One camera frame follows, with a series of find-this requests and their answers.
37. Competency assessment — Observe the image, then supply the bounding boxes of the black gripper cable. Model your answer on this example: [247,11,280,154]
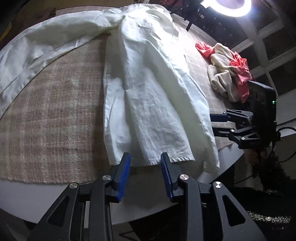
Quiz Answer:
[275,126,296,141]

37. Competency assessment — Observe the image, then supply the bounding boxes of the white window frame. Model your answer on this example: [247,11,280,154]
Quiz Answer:
[238,14,296,98]

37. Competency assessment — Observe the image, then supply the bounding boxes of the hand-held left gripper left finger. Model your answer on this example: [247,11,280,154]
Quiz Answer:
[26,152,131,241]

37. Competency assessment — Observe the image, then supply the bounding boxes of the ring light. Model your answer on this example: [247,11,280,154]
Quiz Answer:
[201,0,252,17]

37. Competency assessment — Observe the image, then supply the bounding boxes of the black tripod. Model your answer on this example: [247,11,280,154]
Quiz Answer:
[185,5,205,31]

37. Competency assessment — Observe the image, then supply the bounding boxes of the white linen shirt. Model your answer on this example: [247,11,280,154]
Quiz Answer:
[0,3,220,175]

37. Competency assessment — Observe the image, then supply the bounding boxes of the pink garment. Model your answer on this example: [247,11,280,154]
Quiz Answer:
[195,41,253,103]

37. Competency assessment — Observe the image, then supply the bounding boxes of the beige knit sweater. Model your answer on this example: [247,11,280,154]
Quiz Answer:
[207,43,245,102]

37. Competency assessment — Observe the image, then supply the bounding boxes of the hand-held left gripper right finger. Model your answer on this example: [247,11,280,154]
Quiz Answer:
[160,152,266,241]

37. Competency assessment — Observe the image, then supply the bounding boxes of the dark speckled cloth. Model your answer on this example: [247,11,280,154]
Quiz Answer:
[229,183,296,241]

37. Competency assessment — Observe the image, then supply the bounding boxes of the beige plaid blanket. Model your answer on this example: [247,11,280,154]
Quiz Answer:
[0,7,234,184]

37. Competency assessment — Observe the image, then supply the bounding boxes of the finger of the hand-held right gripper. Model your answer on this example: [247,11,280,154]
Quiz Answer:
[213,126,262,149]
[209,109,252,123]

